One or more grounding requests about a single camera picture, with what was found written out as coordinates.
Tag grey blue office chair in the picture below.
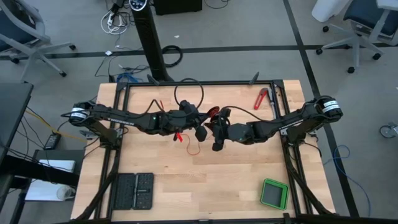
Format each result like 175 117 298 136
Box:
315 0 398 75
0 0 77 82

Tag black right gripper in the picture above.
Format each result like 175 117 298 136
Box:
205 108 231 152

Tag white power strip cords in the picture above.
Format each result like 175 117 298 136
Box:
100 9 129 35

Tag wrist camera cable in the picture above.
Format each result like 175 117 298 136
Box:
173 77 205 110
222 105 277 121

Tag clear plastic cup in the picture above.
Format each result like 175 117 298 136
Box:
56 185 76 201

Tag black aluminium table frame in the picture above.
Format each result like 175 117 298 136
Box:
76 79 336 224

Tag black tower fan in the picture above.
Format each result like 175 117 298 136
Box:
129 0 174 83

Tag white flat box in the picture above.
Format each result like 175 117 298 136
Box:
24 159 76 202

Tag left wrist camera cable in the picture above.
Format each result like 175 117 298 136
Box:
173 77 205 110

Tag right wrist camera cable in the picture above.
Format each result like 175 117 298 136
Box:
222 105 277 121

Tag grey handled screwdriver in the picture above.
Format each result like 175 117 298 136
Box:
267 88 277 119

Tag white trash bin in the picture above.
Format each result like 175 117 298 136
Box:
311 0 351 23

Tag black plastic wire spool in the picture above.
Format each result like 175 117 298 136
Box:
205 106 221 132

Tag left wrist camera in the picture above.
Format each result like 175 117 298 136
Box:
179 100 197 116

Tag black bit set case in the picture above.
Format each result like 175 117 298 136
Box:
112 172 155 211

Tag black coiled floor cable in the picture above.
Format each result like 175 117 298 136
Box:
161 45 183 68

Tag yellow floor cable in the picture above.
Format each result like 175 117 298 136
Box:
24 108 88 144

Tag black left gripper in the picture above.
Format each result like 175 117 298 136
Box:
180 100 212 142

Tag black floor box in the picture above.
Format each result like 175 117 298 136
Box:
154 0 203 16

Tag black desk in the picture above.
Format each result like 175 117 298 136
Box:
0 82 34 215

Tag grey caster wheel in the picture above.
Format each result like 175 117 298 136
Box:
379 122 398 139

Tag red utility knife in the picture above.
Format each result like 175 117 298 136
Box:
254 87 269 110

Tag black power adapter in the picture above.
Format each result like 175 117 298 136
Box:
43 132 62 151

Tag tangled blue cable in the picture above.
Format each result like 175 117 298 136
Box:
116 72 141 84

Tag long blue floor cable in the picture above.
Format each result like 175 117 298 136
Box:
323 144 373 218

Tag green square tray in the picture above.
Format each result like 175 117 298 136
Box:
260 178 290 212

